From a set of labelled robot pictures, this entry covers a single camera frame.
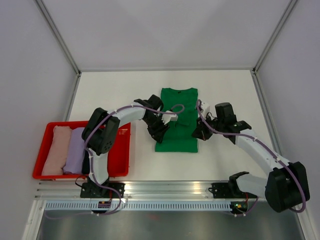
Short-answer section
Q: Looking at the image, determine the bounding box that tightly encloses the black rolled t shirt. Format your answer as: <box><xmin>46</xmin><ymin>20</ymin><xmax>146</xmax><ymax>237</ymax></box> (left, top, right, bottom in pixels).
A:
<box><xmin>81</xmin><ymin>150</ymin><xmax>90</xmax><ymax>175</ymax></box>

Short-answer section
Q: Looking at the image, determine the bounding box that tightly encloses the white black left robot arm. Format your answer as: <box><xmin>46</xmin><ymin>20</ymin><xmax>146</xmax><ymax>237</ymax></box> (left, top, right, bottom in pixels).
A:
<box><xmin>80</xmin><ymin>94</ymin><xmax>169</xmax><ymax>198</ymax></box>

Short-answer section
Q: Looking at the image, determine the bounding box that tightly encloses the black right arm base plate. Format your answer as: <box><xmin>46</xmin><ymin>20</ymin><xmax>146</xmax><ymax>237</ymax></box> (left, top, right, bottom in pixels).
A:
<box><xmin>208</xmin><ymin>182</ymin><xmax>257</xmax><ymax>199</ymax></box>

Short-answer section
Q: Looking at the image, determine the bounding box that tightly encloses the green t shirt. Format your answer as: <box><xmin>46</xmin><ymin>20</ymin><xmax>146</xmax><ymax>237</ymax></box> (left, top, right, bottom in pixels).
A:
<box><xmin>155</xmin><ymin>88</ymin><xmax>198</xmax><ymax>153</ymax></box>

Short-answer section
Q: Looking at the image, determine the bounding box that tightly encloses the pink rolled t shirt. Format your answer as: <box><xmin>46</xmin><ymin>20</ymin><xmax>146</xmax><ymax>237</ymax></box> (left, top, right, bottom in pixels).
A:
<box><xmin>41</xmin><ymin>126</ymin><xmax>72</xmax><ymax>176</ymax></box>

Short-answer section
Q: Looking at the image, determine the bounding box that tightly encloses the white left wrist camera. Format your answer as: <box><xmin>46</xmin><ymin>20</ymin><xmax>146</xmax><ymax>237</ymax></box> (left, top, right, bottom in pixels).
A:
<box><xmin>161</xmin><ymin>110</ymin><xmax>178</xmax><ymax>125</ymax></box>

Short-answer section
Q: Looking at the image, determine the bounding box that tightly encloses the white slotted cable duct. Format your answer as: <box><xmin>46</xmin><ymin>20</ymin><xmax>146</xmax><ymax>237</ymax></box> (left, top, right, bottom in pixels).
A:
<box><xmin>45</xmin><ymin>200</ymin><xmax>232</xmax><ymax>212</ymax></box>

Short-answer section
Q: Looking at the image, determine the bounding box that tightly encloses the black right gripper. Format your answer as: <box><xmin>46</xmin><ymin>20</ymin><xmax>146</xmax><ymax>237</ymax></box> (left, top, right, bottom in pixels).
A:
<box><xmin>191</xmin><ymin>113</ymin><xmax>225</xmax><ymax>141</ymax></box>

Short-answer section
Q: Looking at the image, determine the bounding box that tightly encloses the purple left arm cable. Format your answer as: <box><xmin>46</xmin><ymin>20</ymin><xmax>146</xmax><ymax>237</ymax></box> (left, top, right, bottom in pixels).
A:
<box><xmin>44</xmin><ymin>104</ymin><xmax>186</xmax><ymax>221</ymax></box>

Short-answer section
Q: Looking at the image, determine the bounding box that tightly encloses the aluminium frame post left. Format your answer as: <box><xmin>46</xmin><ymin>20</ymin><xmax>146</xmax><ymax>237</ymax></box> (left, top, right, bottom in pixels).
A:
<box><xmin>34</xmin><ymin>0</ymin><xmax>81</xmax><ymax>76</ymax></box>

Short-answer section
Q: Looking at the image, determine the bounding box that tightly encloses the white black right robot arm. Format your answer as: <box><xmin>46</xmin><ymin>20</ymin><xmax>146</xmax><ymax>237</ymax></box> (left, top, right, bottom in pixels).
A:
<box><xmin>192</xmin><ymin>99</ymin><xmax>310</xmax><ymax>213</ymax></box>

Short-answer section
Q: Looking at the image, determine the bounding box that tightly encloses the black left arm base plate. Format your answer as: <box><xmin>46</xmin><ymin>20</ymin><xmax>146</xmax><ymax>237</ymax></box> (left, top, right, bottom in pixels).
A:
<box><xmin>80</xmin><ymin>182</ymin><xmax>125</xmax><ymax>199</ymax></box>

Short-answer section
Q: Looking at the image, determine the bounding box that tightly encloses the aluminium frame post right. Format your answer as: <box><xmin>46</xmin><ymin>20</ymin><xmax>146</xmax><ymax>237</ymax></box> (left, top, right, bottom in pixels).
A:
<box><xmin>252</xmin><ymin>0</ymin><xmax>299</xmax><ymax>75</ymax></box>

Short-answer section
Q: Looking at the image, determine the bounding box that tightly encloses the lavender rolled t shirt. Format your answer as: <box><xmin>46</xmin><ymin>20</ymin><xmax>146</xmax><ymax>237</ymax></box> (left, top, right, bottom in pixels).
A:
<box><xmin>63</xmin><ymin>127</ymin><xmax>85</xmax><ymax>175</ymax></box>

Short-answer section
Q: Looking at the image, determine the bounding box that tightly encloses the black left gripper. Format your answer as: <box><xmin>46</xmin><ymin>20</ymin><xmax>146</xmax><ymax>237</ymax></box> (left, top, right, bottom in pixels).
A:
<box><xmin>143</xmin><ymin>115</ymin><xmax>170</xmax><ymax>145</ymax></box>

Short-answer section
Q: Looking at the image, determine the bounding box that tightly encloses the red plastic bin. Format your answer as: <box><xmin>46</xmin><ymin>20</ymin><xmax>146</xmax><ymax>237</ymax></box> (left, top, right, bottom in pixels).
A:
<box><xmin>32</xmin><ymin>121</ymin><xmax>131</xmax><ymax>181</ymax></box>

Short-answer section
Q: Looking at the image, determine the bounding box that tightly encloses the aluminium mounting rail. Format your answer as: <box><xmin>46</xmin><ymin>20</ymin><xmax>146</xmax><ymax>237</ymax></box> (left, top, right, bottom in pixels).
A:
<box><xmin>33</xmin><ymin>180</ymin><xmax>307</xmax><ymax>201</ymax></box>

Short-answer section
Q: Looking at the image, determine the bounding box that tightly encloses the aluminium frame post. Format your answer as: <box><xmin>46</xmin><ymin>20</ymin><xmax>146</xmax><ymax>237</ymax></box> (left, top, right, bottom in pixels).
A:
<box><xmin>252</xmin><ymin>0</ymin><xmax>299</xmax><ymax>75</ymax></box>
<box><xmin>34</xmin><ymin>0</ymin><xmax>81</xmax><ymax>76</ymax></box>

